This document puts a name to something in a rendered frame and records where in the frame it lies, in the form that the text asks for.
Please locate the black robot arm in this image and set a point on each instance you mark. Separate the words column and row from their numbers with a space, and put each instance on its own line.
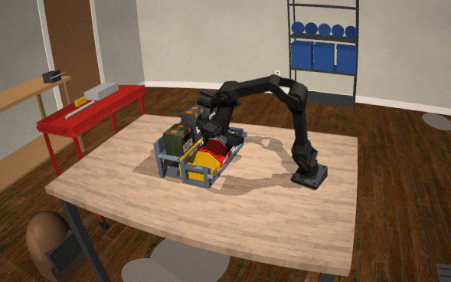
column 227, row 98

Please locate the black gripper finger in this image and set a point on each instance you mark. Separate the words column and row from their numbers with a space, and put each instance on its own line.
column 205, row 138
column 228, row 147

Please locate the yellow bin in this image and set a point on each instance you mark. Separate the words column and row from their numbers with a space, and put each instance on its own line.
column 202, row 159

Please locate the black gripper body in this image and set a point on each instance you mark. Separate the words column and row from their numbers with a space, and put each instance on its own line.
column 234, row 139

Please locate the red open bin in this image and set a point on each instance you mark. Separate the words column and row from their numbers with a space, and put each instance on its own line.
column 216, row 149

